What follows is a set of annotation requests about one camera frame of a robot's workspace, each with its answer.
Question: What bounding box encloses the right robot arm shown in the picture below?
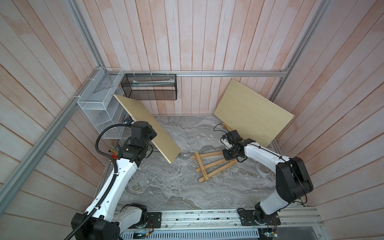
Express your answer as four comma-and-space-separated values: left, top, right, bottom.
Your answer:
221, 130, 314, 225

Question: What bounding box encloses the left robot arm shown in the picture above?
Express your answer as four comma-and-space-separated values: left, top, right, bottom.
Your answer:
66, 121, 157, 240

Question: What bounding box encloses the wooden easel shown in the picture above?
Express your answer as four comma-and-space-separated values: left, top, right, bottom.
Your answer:
221, 123, 233, 133
190, 151, 238, 183

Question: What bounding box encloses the white wire mesh shelf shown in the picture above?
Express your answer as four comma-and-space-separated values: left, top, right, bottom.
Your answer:
78, 68, 127, 134

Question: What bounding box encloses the clear round dish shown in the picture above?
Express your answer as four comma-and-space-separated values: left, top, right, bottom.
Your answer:
257, 163, 272, 177

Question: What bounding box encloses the aluminium frame horizontal bar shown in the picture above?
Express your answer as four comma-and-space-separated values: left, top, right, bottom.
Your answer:
121, 70, 288, 78

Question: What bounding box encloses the cup of coloured pencils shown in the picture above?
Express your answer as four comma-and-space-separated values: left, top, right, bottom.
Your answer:
108, 147, 118, 160

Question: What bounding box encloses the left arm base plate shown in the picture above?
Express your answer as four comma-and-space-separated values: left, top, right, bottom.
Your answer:
142, 212, 162, 229

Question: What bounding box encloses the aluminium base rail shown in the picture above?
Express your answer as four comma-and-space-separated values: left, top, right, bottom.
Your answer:
74, 206, 325, 234

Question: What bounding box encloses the plywood board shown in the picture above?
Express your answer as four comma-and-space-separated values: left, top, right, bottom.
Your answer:
113, 94, 183, 165
214, 80, 294, 147

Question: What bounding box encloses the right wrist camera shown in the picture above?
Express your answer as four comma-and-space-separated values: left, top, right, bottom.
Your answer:
220, 136, 232, 149

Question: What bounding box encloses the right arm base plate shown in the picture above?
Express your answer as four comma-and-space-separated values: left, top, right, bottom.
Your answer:
237, 208, 281, 227

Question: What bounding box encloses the black mesh basket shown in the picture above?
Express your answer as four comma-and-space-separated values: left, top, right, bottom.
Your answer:
121, 73, 178, 101

